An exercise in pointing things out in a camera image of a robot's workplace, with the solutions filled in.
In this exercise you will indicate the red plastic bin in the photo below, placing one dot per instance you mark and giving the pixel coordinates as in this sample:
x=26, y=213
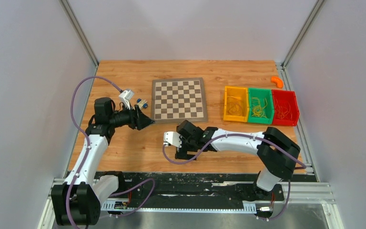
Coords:
x=286, y=111

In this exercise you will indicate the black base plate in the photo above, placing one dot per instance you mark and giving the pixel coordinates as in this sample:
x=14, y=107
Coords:
x=196, y=190

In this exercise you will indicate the yellow plastic bin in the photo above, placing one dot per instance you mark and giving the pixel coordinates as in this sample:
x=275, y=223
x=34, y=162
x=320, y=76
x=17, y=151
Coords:
x=236, y=104

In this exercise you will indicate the green plastic bin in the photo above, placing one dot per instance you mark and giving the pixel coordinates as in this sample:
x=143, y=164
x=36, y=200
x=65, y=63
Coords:
x=261, y=104

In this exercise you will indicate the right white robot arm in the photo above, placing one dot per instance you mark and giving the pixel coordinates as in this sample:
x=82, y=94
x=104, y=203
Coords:
x=278, y=153

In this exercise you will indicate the orange curved plastic piece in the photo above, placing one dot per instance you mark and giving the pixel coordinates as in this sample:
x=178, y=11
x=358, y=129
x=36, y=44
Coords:
x=277, y=81

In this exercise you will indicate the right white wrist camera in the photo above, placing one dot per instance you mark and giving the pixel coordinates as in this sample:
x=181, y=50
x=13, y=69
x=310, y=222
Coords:
x=172, y=139

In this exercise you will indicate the white toy car chassis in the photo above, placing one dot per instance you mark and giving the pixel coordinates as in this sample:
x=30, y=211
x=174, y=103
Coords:
x=142, y=103

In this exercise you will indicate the wooden chessboard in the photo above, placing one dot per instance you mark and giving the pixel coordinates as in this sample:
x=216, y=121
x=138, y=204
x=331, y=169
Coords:
x=178, y=99

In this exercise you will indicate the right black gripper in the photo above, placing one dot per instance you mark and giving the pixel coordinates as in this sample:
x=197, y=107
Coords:
x=182, y=152

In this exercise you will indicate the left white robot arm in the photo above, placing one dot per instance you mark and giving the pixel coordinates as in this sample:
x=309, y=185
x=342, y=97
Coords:
x=77, y=201

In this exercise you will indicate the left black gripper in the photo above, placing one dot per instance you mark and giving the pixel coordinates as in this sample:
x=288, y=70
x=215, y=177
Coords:
x=137, y=119

